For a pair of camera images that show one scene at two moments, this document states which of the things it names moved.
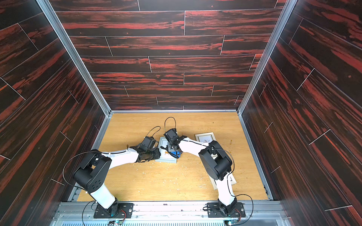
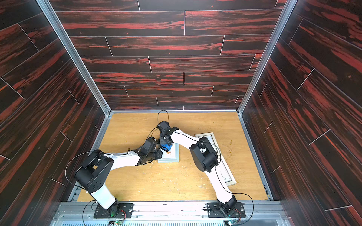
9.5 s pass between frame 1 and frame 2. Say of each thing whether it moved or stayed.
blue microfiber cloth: moved
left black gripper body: stayed
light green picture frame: stayed
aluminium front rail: stayed
